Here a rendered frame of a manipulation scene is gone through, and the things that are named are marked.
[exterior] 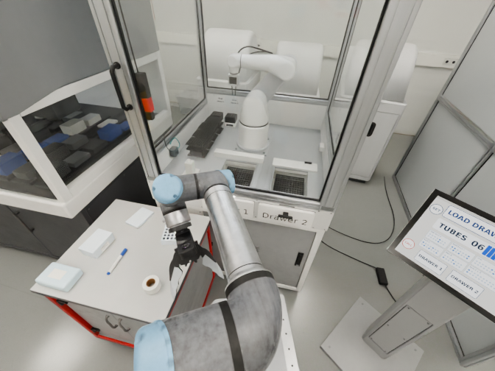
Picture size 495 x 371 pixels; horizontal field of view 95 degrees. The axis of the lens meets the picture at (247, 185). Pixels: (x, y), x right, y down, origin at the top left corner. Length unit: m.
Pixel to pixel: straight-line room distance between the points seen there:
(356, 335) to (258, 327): 1.60
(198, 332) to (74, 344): 1.76
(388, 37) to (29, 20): 1.30
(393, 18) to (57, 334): 2.37
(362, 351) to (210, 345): 1.63
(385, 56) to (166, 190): 0.75
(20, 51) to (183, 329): 1.20
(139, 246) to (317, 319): 1.32
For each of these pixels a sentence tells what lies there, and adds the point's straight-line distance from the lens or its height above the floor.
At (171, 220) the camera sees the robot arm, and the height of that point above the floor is 1.25.
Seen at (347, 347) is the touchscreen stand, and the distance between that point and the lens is 1.92.
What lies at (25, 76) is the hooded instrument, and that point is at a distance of 1.34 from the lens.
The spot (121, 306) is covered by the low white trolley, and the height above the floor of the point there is 0.76.
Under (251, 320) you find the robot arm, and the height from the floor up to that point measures 1.40.
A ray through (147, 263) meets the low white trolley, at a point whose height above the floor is 0.76.
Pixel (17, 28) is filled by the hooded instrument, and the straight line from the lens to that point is 1.35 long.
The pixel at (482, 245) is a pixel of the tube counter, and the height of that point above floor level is 1.12.
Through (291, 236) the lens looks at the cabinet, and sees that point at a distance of 1.39.
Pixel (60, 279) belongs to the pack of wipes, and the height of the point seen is 0.80.
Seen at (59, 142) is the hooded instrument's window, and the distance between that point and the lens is 1.45.
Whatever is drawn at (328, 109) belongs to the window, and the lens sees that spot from 0.93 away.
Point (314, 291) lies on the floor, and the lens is 2.03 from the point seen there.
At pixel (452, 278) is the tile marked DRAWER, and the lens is 1.16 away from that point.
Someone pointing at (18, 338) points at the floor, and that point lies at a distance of 2.33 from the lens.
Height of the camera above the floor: 1.77
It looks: 41 degrees down
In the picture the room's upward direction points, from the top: 3 degrees clockwise
